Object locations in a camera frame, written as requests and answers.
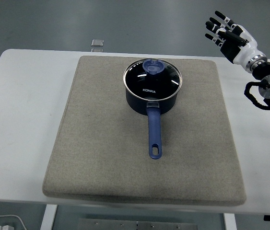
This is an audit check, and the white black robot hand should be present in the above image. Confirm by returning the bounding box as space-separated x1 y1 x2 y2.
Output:
204 10 263 70

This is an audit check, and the glass pot lid blue knob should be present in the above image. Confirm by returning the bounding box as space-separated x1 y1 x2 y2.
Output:
122 58 183 101

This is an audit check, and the dark blue saucepan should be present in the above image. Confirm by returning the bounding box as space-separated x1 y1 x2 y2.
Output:
124 79 181 160

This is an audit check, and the beige fabric mat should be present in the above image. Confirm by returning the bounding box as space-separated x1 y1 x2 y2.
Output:
42 55 247 207

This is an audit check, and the white table leg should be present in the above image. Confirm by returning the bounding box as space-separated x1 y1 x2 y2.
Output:
223 213 237 230
40 205 59 230

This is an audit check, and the grey metal plate with screws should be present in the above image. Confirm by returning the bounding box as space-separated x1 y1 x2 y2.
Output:
78 218 199 230

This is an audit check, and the white cable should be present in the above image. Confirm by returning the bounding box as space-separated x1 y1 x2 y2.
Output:
0 215 27 230

